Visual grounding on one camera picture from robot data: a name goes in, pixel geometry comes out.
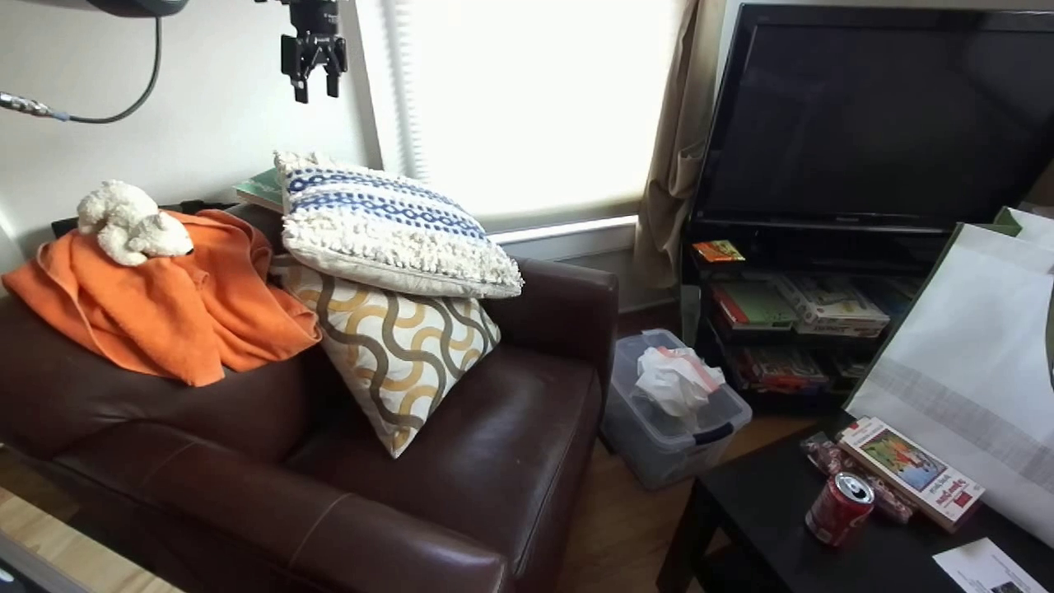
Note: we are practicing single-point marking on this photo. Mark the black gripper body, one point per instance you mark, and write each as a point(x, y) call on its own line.
point(313, 52)

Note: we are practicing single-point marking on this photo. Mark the blue white knitted pillow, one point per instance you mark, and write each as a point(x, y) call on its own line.
point(382, 236)

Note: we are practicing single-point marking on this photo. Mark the tan wave pattern pillow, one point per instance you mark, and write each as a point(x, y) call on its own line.
point(398, 350)

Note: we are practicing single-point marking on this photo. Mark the brown leather sofa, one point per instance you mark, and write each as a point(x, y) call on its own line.
point(438, 482)

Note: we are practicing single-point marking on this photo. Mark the white plush toy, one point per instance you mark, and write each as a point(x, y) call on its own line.
point(126, 224)

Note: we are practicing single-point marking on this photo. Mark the orange fleece blanket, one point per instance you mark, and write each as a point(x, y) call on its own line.
point(166, 306)

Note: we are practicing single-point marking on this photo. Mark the white window sill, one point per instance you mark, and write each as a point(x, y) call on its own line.
point(563, 230)

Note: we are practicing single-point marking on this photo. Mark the beige curtain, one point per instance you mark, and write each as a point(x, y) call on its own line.
point(668, 198)

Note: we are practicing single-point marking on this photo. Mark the small orange card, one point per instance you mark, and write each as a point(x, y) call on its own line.
point(720, 250)

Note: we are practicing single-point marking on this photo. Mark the black television stand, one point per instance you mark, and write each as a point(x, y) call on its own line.
point(703, 317)

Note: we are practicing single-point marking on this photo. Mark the crumpled white paper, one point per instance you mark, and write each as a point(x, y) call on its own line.
point(676, 381)

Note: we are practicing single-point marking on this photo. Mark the green red book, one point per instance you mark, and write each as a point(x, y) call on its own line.
point(755, 306)

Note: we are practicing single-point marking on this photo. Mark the clear plastic storage bin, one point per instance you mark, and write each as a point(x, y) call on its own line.
point(661, 439)

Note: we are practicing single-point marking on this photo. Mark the black flat screen television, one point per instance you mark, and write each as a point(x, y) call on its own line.
point(868, 111)

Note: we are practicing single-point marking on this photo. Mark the white book stack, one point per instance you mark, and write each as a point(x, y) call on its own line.
point(841, 306)

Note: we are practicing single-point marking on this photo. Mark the black side table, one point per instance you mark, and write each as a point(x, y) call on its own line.
point(767, 527)

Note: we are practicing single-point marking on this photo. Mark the red soda can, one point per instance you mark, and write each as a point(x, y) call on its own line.
point(841, 511)

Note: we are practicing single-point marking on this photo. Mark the colourful picture card box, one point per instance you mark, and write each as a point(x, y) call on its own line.
point(909, 471)

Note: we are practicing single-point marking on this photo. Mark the white paper sheet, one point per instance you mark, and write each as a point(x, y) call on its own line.
point(982, 563)

